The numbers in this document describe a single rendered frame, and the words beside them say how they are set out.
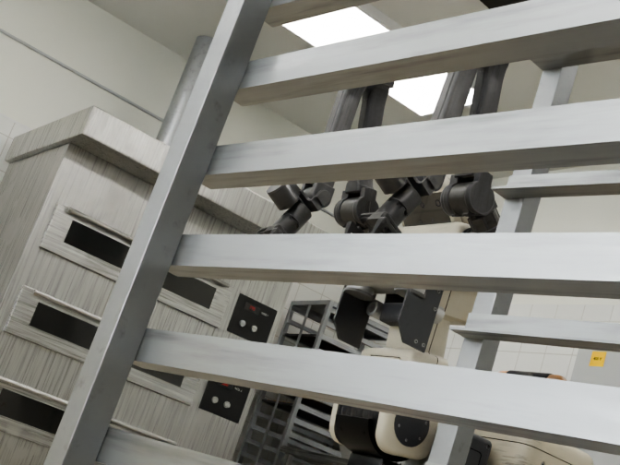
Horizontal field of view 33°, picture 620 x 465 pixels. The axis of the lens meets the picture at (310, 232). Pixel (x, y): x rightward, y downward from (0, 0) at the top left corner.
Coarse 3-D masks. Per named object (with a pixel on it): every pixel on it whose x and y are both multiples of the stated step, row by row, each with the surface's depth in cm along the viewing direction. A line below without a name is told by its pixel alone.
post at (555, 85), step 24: (552, 72) 131; (576, 72) 132; (552, 96) 129; (504, 216) 126; (528, 216) 125; (480, 312) 122; (504, 312) 122; (480, 360) 120; (456, 432) 117; (432, 456) 118; (456, 456) 117
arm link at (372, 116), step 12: (384, 84) 279; (372, 96) 278; (384, 96) 280; (372, 108) 278; (384, 108) 280; (360, 120) 279; (372, 120) 278; (360, 180) 274; (372, 180) 276; (348, 192) 276; (360, 192) 277; (372, 192) 273; (336, 204) 278; (360, 204) 270; (372, 204) 272; (336, 216) 277
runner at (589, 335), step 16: (480, 320) 121; (496, 320) 119; (512, 320) 118; (528, 320) 116; (544, 320) 114; (560, 320) 113; (576, 320) 111; (464, 336) 122; (480, 336) 119; (496, 336) 116; (512, 336) 114; (528, 336) 112; (544, 336) 110; (560, 336) 109; (576, 336) 110; (592, 336) 109; (608, 336) 108
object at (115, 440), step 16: (112, 432) 88; (112, 448) 87; (128, 448) 85; (144, 448) 84; (160, 448) 82; (176, 448) 81; (112, 464) 86; (128, 464) 84; (144, 464) 83; (160, 464) 81; (176, 464) 80; (192, 464) 78; (208, 464) 77; (224, 464) 76; (240, 464) 74
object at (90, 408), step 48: (240, 0) 99; (240, 48) 98; (192, 96) 97; (192, 144) 94; (192, 192) 94; (144, 240) 92; (144, 288) 91; (96, 336) 91; (96, 384) 88; (96, 432) 88
